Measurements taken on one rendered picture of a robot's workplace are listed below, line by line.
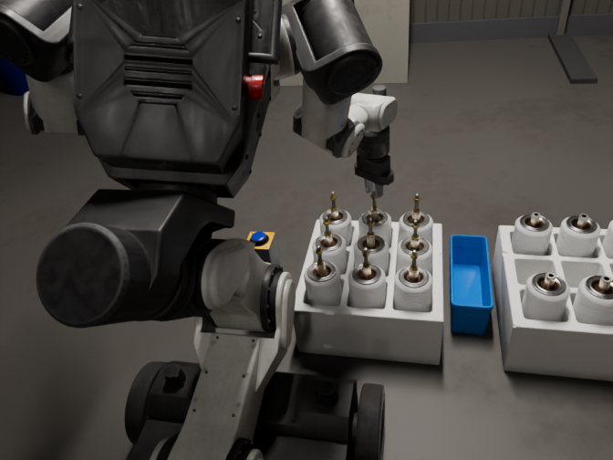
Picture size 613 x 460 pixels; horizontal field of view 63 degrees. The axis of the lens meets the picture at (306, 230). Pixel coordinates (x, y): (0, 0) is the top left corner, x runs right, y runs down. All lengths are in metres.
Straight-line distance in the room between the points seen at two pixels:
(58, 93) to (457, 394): 1.12
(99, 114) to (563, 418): 1.20
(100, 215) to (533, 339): 1.04
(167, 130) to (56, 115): 0.41
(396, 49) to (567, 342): 1.96
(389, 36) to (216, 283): 2.35
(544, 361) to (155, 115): 1.12
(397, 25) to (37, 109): 2.18
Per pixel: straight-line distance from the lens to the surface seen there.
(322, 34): 0.79
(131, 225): 0.62
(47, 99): 1.00
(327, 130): 0.95
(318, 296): 1.32
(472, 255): 1.69
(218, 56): 0.64
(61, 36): 0.83
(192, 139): 0.63
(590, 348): 1.41
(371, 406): 1.13
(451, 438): 1.33
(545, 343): 1.38
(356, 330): 1.36
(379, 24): 2.90
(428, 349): 1.39
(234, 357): 1.02
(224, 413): 0.98
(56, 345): 1.77
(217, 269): 0.70
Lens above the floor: 1.16
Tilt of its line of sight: 38 degrees down
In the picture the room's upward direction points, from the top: 8 degrees counter-clockwise
